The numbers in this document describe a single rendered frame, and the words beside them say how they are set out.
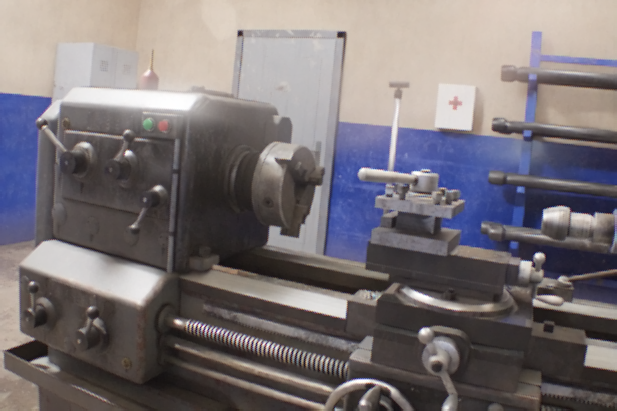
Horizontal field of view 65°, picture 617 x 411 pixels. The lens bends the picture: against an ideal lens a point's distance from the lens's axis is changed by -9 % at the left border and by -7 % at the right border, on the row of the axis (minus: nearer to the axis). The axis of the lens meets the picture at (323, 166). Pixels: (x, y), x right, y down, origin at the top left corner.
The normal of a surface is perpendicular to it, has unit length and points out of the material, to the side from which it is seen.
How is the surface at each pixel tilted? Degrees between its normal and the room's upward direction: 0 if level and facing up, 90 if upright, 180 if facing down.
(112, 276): 32
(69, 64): 90
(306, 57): 90
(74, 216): 90
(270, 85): 90
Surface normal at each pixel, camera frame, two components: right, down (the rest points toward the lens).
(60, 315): -0.38, 0.03
